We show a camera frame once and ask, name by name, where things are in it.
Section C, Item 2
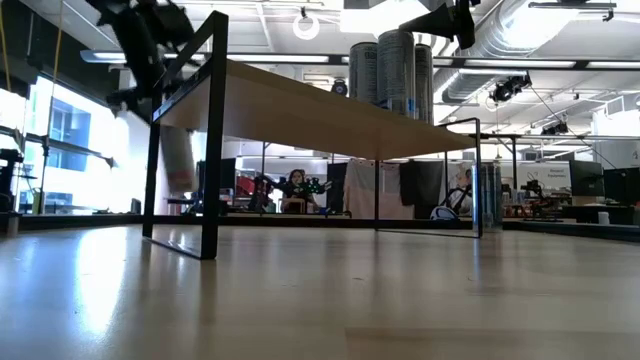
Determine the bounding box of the black articulated equipment stand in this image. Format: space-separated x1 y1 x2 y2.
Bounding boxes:
0 148 24 214

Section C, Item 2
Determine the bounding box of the silver ventilation duct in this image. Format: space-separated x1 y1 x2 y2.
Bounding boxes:
442 0 601 105

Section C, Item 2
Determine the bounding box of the white banner with text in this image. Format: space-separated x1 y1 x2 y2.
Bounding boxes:
519 162 571 194

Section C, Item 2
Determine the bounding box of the red and black equipment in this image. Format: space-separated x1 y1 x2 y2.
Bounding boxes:
233 172 281 214

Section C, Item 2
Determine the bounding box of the seated person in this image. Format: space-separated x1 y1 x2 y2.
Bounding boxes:
279 168 331 214

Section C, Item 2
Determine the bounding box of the long ceiling light bar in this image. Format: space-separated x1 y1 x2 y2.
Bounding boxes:
79 48 640 71

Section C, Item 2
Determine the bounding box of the silver beverage can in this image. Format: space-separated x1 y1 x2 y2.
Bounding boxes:
471 160 504 234

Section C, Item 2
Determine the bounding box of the black monitor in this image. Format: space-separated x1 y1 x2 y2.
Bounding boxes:
568 159 606 198
195 158 238 194
603 167 640 207

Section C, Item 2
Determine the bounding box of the black window beam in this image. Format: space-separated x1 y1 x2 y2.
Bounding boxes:
23 131 119 170

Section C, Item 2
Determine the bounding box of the white beverage can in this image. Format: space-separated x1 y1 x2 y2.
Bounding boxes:
348 42 380 105
413 43 435 125

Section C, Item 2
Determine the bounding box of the wide black hanging cloth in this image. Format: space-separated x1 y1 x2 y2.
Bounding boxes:
399 159 447 207

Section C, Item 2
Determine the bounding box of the black ceiling camera with cable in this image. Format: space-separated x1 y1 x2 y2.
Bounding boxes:
489 73 534 105

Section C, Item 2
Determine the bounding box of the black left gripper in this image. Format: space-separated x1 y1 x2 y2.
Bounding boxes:
105 19 169 121

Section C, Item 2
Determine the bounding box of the white can with blue band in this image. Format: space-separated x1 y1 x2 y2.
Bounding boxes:
376 29 417 119

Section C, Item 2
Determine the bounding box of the white and blue helmet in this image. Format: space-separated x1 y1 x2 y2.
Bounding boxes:
429 204 461 223

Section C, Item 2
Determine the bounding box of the wooden shelf with black frame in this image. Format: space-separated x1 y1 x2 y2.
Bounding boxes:
141 9 484 262

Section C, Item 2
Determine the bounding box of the grey block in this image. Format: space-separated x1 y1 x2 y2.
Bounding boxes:
0 212 20 239

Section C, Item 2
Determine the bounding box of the yellow hanging cable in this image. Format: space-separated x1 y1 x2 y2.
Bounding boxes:
45 0 65 151
0 0 13 94

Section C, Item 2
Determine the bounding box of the white ring light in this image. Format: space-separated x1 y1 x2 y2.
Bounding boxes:
292 12 322 42

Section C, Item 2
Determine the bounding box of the white hanging cloth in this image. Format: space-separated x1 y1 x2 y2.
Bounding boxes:
343 158 416 221

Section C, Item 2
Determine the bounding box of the narrow black cloth panel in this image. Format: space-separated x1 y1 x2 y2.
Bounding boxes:
326 162 349 214

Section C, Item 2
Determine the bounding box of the white can with red band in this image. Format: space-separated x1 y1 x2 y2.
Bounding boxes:
160 125 197 195

